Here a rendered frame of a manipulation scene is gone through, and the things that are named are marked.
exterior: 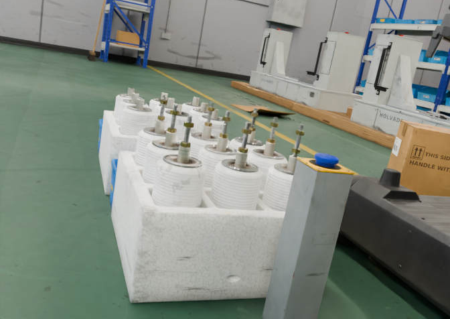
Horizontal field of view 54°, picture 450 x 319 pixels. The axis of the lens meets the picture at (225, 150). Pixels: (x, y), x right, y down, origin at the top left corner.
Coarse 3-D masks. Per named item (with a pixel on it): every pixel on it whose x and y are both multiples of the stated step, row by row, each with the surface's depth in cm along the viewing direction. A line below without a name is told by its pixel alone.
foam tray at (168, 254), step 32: (128, 160) 103; (128, 192) 92; (128, 224) 88; (160, 224) 77; (192, 224) 79; (224, 224) 81; (256, 224) 83; (128, 256) 85; (160, 256) 78; (192, 256) 80; (224, 256) 83; (256, 256) 85; (128, 288) 82; (160, 288) 80; (192, 288) 82; (224, 288) 85; (256, 288) 87
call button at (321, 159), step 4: (316, 156) 72; (320, 156) 72; (324, 156) 72; (328, 156) 72; (332, 156) 73; (316, 160) 73; (320, 160) 71; (324, 160) 71; (328, 160) 71; (332, 160) 71; (336, 160) 71; (320, 164) 72; (324, 164) 72; (328, 164) 71; (332, 164) 72
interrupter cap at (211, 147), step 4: (208, 144) 100; (212, 144) 101; (208, 148) 97; (212, 148) 98; (228, 148) 100; (232, 148) 100; (216, 152) 94; (220, 152) 94; (224, 152) 95; (228, 152) 96; (232, 152) 97; (236, 152) 97
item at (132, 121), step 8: (128, 112) 128; (136, 112) 128; (144, 112) 129; (152, 112) 131; (128, 120) 128; (136, 120) 128; (144, 120) 129; (152, 120) 131; (128, 128) 129; (136, 128) 128
